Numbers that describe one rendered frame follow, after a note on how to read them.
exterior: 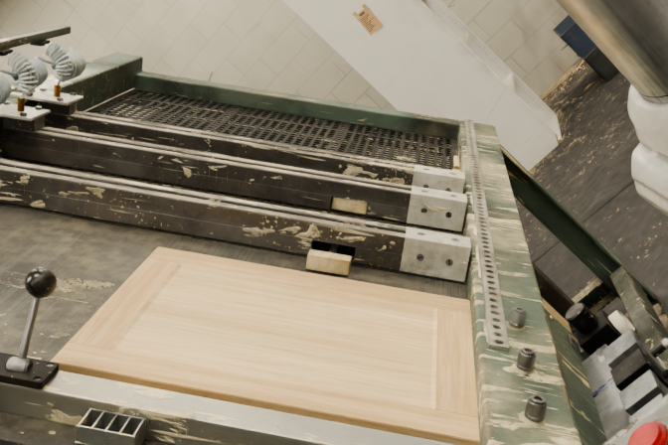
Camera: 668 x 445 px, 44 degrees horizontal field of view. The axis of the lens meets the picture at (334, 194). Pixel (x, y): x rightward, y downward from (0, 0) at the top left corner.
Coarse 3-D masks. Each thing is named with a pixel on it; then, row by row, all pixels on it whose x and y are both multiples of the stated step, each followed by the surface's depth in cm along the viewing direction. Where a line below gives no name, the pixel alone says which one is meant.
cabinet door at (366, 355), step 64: (192, 256) 148; (128, 320) 123; (192, 320) 126; (256, 320) 129; (320, 320) 132; (384, 320) 135; (448, 320) 137; (192, 384) 108; (256, 384) 111; (320, 384) 113; (384, 384) 115; (448, 384) 117
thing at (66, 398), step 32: (0, 384) 100; (64, 384) 101; (96, 384) 102; (128, 384) 103; (32, 416) 100; (64, 416) 100; (160, 416) 98; (192, 416) 98; (224, 416) 99; (256, 416) 100; (288, 416) 101
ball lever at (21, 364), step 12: (36, 276) 102; (48, 276) 103; (36, 288) 102; (48, 288) 102; (36, 300) 103; (36, 312) 103; (24, 336) 102; (24, 348) 102; (12, 360) 101; (24, 360) 101
